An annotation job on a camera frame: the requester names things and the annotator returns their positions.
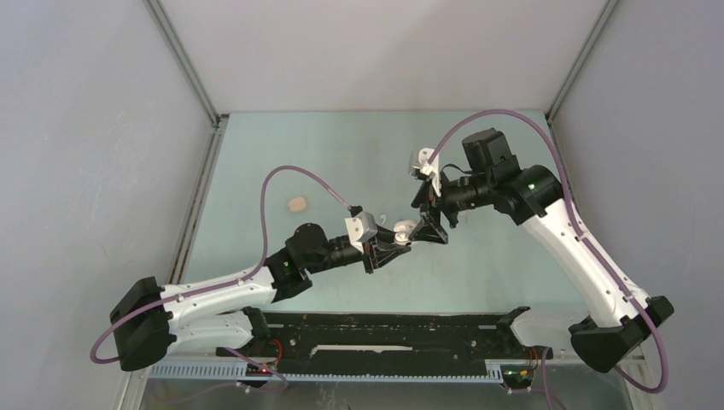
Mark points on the white earbud charging case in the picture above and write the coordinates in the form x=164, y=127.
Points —
x=403, y=230

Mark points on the beige earbud charging case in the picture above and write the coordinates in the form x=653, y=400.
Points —
x=297, y=204

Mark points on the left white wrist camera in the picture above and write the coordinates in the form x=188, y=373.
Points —
x=361, y=227

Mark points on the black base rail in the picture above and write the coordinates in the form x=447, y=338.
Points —
x=386, y=344

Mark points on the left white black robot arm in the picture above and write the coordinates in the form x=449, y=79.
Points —
x=152, y=321

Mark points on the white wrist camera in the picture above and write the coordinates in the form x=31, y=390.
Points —
x=361, y=227
x=424, y=165

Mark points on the grey cable duct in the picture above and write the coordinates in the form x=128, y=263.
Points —
x=238, y=371

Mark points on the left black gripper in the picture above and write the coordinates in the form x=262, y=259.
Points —
x=383, y=240

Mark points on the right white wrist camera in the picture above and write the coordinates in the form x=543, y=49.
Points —
x=424, y=165

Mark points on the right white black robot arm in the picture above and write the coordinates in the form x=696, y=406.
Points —
x=618, y=313

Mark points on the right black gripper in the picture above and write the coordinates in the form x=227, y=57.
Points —
x=427, y=195

